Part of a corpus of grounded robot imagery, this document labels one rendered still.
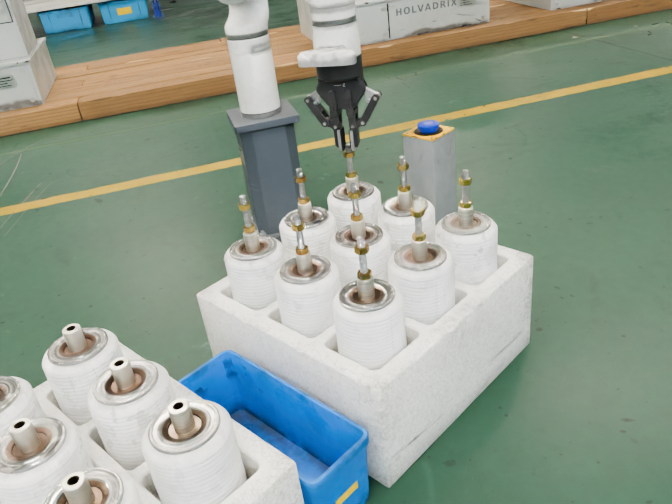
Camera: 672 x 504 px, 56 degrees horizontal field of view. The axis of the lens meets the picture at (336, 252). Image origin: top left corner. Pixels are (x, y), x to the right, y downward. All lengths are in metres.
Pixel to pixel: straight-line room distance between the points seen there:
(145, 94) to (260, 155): 1.47
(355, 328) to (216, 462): 0.25
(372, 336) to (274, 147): 0.72
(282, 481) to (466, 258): 0.44
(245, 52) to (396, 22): 1.76
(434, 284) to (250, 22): 0.75
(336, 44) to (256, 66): 0.43
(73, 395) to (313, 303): 0.33
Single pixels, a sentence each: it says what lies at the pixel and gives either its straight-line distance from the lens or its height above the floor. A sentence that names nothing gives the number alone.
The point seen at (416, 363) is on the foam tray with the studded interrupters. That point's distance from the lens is 0.85.
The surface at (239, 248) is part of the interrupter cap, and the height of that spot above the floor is 0.25.
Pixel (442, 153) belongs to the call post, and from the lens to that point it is 1.19.
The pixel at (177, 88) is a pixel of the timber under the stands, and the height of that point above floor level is 0.06.
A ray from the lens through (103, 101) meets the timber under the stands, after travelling 2.88.
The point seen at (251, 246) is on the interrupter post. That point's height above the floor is 0.26.
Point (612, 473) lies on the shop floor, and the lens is 0.98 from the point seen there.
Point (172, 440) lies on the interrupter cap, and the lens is 0.70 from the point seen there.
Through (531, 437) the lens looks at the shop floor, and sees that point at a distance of 1.00.
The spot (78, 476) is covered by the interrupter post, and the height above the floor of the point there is 0.28.
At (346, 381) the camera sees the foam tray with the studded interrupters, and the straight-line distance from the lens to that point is 0.84.
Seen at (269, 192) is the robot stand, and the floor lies 0.13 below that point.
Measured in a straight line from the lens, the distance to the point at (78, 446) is 0.76.
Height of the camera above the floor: 0.72
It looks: 30 degrees down
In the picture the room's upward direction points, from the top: 8 degrees counter-clockwise
